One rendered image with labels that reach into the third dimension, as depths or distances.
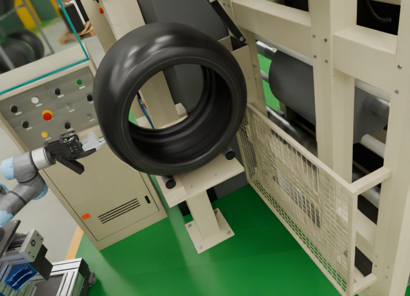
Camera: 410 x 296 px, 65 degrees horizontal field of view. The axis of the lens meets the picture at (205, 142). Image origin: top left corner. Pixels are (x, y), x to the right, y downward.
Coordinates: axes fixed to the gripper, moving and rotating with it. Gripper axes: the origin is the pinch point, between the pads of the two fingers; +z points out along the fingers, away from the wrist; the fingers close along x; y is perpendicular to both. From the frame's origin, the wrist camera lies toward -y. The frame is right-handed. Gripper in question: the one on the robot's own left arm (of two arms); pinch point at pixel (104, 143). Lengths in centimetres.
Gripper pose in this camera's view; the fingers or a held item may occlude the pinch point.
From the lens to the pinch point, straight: 129.5
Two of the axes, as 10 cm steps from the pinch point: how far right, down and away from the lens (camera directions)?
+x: -3.7, -4.8, 7.9
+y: -1.5, -8.1, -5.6
